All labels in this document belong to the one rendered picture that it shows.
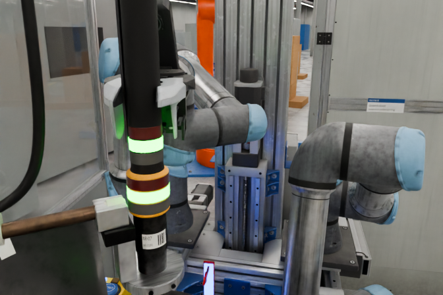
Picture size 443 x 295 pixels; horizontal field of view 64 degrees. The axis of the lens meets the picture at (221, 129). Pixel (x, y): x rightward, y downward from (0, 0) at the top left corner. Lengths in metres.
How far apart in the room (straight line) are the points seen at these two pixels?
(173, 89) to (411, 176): 0.49
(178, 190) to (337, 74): 1.29
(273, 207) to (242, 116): 0.72
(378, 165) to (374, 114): 1.55
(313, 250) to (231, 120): 0.31
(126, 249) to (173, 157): 0.27
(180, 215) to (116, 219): 0.86
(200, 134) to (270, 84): 0.61
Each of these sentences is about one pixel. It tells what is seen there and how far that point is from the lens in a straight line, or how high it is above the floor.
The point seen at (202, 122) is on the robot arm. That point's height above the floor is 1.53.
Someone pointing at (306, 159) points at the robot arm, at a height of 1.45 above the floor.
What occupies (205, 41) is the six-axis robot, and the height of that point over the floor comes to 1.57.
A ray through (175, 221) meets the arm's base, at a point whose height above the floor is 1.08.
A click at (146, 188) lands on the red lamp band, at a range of 0.36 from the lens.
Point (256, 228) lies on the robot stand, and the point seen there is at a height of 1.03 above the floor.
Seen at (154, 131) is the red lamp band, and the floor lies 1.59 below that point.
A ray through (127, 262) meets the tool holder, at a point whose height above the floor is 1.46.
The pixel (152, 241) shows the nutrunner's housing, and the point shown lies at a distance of 0.39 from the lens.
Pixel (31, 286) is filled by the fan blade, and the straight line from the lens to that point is 0.52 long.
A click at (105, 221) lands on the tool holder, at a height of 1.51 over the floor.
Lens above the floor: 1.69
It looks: 15 degrees down
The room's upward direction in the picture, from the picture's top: straight up
